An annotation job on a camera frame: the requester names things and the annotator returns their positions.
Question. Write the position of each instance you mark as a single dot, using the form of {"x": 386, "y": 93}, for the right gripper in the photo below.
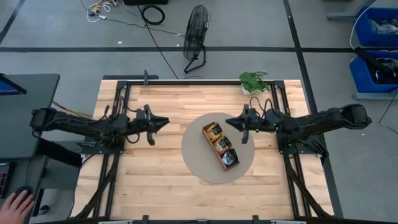
{"x": 256, "y": 124}

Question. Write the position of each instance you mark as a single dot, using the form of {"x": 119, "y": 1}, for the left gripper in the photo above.
{"x": 144, "y": 126}

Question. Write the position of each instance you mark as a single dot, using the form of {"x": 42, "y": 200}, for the wooden tea organizer box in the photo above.
{"x": 229, "y": 167}

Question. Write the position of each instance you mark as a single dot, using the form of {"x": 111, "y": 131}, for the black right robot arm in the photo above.
{"x": 326, "y": 119}

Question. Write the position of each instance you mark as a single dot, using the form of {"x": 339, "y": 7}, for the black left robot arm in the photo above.
{"x": 77, "y": 124}

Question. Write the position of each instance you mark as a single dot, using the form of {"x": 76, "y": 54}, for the green plant in white pot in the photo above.
{"x": 253, "y": 81}

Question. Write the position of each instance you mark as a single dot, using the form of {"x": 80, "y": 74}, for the round grey mat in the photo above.
{"x": 199, "y": 161}

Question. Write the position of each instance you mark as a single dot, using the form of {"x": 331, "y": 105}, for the black flat rear bar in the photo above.
{"x": 124, "y": 77}

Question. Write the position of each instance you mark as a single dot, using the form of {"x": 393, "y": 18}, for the black table clamp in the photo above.
{"x": 255, "y": 219}
{"x": 145, "y": 219}

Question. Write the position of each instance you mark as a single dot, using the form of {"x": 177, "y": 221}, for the black floor fan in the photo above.
{"x": 196, "y": 31}

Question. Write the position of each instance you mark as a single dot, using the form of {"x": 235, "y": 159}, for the black equipment case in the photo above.
{"x": 146, "y": 2}

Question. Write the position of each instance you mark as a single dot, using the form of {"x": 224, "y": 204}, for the blue storage bin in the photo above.
{"x": 360, "y": 77}
{"x": 363, "y": 31}

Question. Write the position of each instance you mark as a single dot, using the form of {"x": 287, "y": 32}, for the dark grey desk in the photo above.
{"x": 34, "y": 174}

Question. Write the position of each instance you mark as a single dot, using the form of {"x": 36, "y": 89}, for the black desk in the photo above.
{"x": 25, "y": 140}

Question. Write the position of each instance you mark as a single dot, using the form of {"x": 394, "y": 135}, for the grey desk foot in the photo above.
{"x": 342, "y": 15}

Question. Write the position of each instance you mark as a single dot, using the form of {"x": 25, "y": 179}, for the computer monitor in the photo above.
{"x": 6, "y": 90}

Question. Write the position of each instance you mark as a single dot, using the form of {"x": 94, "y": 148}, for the black and white bundle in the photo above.
{"x": 387, "y": 74}

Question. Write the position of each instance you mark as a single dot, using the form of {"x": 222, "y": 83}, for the black keyboard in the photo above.
{"x": 3, "y": 183}

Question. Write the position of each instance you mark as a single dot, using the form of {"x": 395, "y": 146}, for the person's hand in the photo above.
{"x": 15, "y": 210}

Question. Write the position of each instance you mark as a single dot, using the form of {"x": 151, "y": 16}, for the crumpled plastic bag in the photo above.
{"x": 385, "y": 26}

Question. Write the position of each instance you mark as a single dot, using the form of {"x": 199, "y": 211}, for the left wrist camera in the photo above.
{"x": 141, "y": 114}

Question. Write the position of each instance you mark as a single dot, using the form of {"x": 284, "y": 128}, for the black metal table frame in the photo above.
{"x": 186, "y": 82}

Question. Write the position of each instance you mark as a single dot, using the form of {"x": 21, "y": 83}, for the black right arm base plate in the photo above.
{"x": 281, "y": 151}

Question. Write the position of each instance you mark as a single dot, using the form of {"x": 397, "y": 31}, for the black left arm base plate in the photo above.
{"x": 93, "y": 150}

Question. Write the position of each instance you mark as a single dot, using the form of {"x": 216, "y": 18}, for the silver bracket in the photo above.
{"x": 287, "y": 222}

